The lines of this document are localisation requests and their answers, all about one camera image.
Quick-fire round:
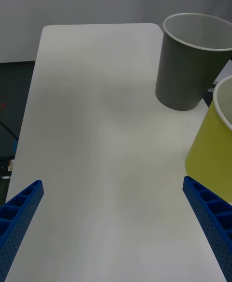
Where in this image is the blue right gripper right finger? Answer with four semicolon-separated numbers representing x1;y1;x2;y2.
182;175;232;282

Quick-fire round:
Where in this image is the yellow-green plastic bin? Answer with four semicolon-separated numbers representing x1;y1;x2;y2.
185;75;232;203

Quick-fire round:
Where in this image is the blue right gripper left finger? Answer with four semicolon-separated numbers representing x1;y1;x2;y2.
0;179;44;282

